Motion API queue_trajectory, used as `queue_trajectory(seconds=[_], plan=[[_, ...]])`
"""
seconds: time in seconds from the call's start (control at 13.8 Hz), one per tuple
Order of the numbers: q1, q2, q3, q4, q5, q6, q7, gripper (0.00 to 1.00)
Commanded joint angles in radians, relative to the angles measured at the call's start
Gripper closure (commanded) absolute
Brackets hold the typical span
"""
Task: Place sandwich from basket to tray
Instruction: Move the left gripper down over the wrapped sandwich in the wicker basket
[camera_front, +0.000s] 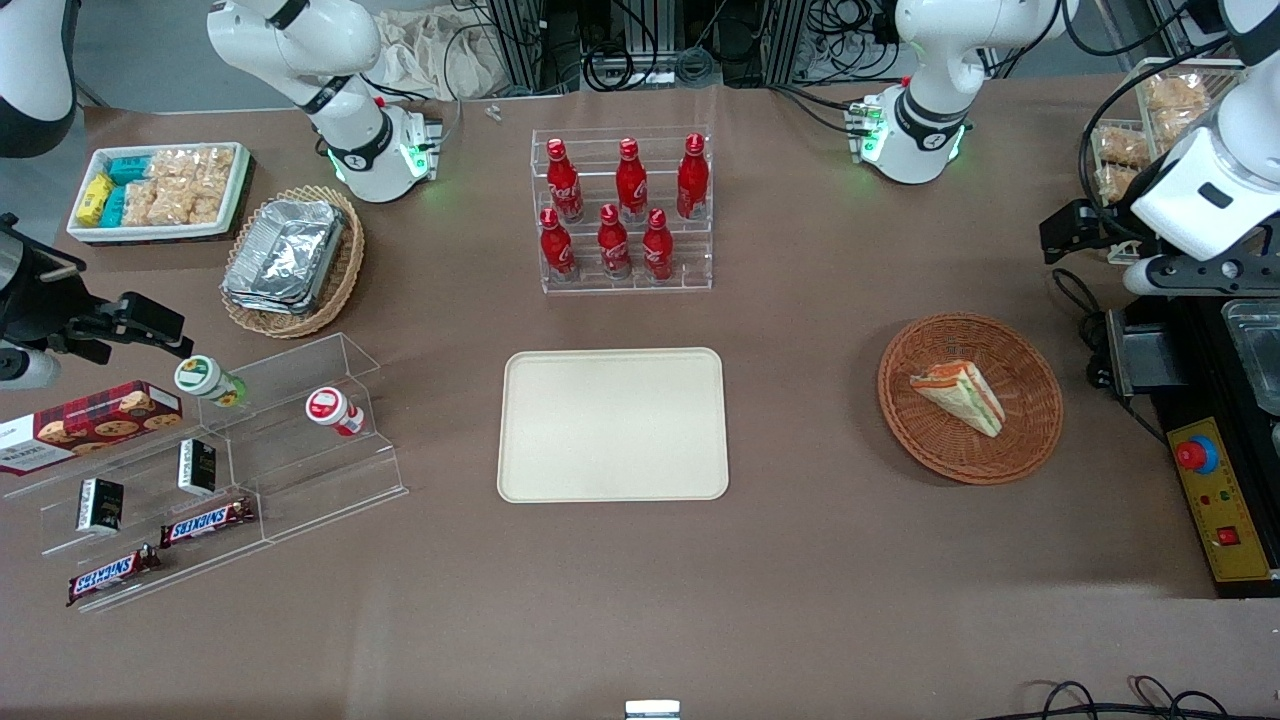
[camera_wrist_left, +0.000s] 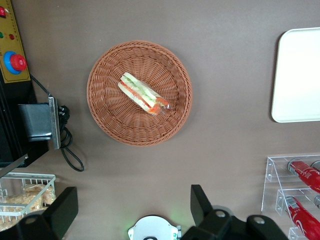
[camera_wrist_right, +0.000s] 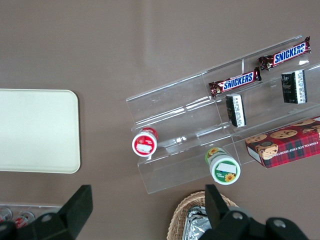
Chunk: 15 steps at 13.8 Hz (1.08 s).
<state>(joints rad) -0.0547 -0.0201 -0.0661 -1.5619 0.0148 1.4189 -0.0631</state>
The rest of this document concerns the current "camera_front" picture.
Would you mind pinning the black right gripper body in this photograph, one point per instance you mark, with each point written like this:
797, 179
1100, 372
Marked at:
42, 300

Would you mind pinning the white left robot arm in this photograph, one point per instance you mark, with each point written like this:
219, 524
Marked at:
935, 60

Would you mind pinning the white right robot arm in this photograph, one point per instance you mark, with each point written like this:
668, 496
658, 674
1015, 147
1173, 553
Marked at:
300, 45

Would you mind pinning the aluminium foil tray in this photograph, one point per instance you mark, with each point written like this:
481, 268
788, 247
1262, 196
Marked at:
285, 255

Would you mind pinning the triangular wrapped sandwich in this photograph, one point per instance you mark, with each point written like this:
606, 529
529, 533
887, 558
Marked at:
960, 395

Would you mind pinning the light wicker basket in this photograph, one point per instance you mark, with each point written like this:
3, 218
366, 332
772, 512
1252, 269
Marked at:
345, 265

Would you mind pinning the brown wicker basket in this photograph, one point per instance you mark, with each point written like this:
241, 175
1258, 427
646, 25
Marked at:
1020, 440

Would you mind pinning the beige plastic tray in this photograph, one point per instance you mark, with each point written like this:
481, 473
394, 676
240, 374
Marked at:
612, 425

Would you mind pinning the bagged bread pack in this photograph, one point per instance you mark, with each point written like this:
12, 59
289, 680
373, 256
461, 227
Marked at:
1175, 100
1120, 148
1115, 183

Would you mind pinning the green lid yogurt cup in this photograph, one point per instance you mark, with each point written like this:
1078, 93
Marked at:
200, 376

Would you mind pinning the yellow snack packet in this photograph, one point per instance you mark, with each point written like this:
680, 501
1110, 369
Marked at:
95, 198

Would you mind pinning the red tartan cookie box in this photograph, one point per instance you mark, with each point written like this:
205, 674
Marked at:
95, 425

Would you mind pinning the teal snack packet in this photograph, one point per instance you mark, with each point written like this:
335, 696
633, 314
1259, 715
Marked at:
113, 207
130, 170

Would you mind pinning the clear bag of rice crackers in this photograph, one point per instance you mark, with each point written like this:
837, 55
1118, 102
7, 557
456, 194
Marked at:
173, 204
195, 163
140, 203
213, 198

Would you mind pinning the white rectangular snack bin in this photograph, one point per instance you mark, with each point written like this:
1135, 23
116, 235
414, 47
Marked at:
232, 205

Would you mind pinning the small black chocolate box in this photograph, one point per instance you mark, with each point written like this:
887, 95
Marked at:
197, 467
100, 505

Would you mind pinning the black machine housing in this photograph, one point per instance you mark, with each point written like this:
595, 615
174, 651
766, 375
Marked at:
1195, 350

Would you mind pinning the red lid yogurt cup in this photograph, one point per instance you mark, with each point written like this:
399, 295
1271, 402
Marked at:
328, 406

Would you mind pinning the Snickers chocolate bar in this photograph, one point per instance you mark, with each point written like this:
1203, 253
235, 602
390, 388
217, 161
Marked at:
207, 522
113, 575

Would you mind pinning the clear plastic container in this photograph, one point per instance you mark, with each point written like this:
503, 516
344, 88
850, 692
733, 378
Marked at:
1255, 355

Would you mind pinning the clear acrylic stepped shelf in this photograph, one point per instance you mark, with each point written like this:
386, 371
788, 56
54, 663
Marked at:
320, 470

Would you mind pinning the red emergency stop button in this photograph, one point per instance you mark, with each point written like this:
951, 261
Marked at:
1195, 455

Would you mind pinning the yellow control panel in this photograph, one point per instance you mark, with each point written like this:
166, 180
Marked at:
1240, 560

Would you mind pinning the red cola bottle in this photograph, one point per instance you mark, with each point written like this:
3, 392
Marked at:
557, 250
565, 185
614, 245
631, 185
693, 180
657, 250

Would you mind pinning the clear acrylic bottle rack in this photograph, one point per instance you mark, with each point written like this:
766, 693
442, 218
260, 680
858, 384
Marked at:
690, 255

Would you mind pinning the beige cloth bag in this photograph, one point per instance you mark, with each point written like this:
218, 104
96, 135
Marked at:
430, 55

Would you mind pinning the white silver edge device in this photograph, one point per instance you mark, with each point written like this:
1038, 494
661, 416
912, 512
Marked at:
652, 710

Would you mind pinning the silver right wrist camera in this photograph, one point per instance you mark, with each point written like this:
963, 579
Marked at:
25, 368

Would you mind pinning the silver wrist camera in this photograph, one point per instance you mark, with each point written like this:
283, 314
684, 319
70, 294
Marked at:
25, 368
1150, 278

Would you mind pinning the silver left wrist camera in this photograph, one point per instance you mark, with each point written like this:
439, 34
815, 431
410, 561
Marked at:
1150, 278

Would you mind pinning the aluminium frame post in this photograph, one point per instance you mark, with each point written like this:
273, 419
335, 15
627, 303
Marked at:
788, 40
518, 45

